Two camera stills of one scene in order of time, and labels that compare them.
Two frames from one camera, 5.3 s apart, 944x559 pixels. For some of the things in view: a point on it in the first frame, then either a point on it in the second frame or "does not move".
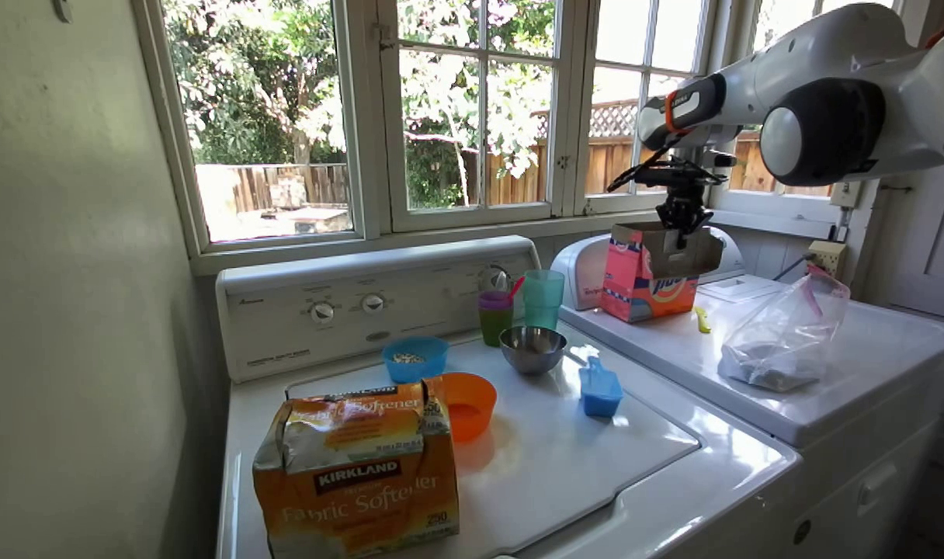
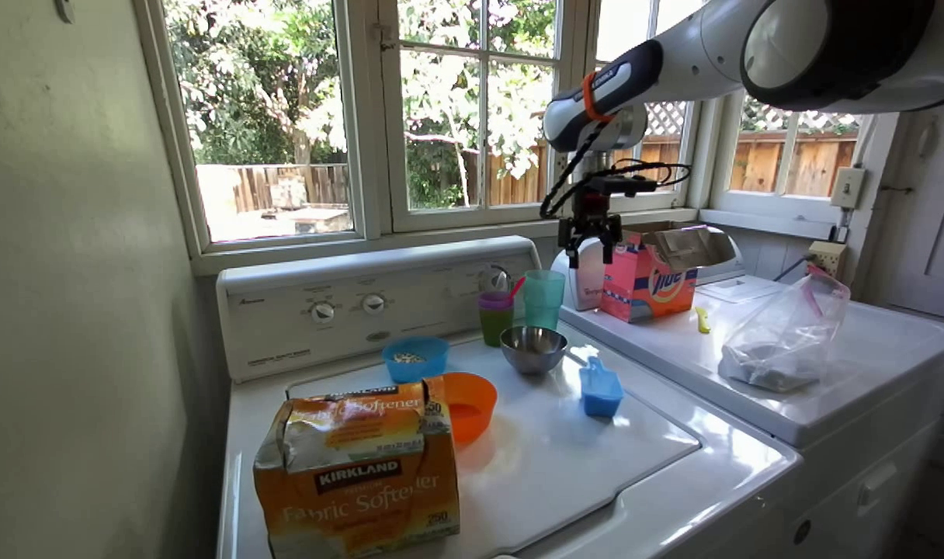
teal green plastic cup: (542, 299) does not move
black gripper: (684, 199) -> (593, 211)
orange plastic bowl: (468, 402) does not move
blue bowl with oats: (413, 358) does not move
